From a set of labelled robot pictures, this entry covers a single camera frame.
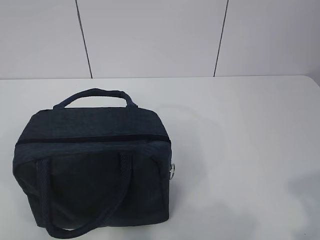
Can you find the navy blue lunch bag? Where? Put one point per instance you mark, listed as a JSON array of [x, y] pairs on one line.
[[94, 160]]

